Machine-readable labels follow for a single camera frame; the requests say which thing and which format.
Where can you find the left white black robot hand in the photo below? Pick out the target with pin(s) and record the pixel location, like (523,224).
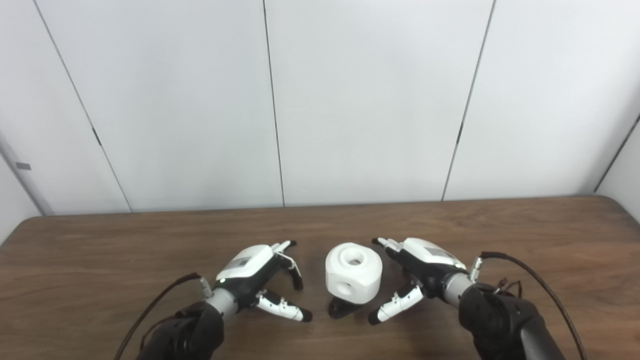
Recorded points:
(247,262)

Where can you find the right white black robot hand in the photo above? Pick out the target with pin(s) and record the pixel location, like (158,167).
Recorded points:
(430,260)

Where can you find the round white plastic piece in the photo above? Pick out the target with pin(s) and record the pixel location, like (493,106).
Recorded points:
(352,277)

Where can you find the black plastic holder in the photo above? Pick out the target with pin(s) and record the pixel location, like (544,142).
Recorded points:
(340,309)

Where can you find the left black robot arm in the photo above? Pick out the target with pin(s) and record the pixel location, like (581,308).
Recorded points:
(185,335)

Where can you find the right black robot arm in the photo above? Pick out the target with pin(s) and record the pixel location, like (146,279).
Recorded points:
(505,325)

